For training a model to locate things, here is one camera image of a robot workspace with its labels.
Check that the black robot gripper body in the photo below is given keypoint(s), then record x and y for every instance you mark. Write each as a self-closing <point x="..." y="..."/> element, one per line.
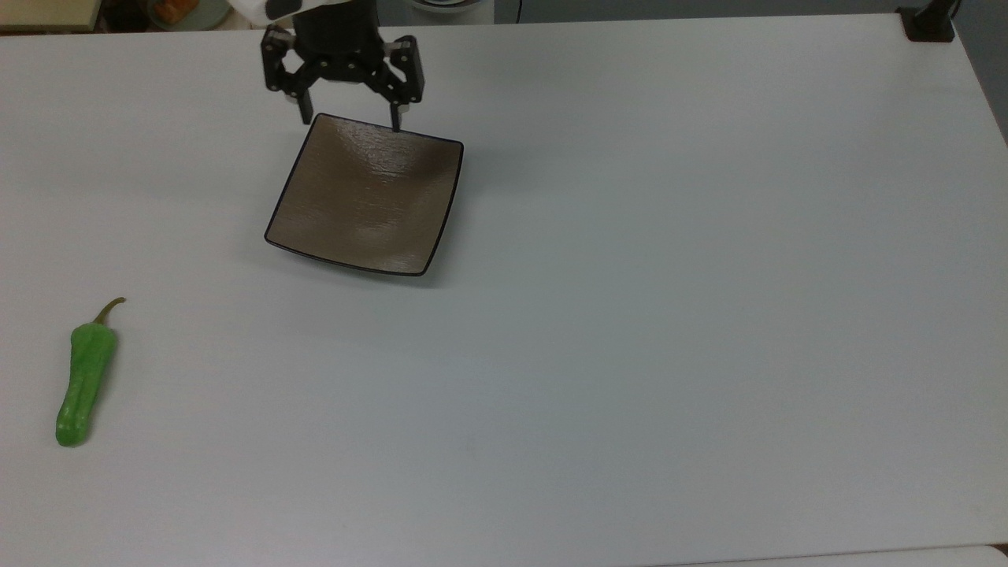
<point x="339" y="35"/>

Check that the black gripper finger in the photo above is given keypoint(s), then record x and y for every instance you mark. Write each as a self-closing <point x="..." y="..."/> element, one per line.
<point x="409" y="75"/>
<point x="276" y="67"/>

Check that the green chili pepper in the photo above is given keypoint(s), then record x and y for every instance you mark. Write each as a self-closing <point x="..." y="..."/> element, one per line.
<point x="85" y="378"/>

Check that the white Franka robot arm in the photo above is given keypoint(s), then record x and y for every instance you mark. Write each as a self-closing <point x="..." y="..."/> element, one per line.
<point x="256" y="6"/>

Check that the square brown ceramic plate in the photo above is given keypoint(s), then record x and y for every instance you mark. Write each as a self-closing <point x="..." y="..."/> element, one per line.
<point x="366" y="193"/>

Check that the round white and black object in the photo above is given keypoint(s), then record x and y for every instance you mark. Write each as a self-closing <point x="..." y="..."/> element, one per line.
<point x="449" y="4"/>

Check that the orange and white object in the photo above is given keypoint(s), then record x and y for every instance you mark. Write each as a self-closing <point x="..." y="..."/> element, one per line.
<point x="181" y="9"/>

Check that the beige box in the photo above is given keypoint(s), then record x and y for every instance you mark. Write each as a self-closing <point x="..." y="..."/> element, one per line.
<point x="47" y="12"/>

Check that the black camera stand with clamp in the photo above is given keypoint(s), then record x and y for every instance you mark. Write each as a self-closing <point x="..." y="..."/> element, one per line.
<point x="929" y="22"/>

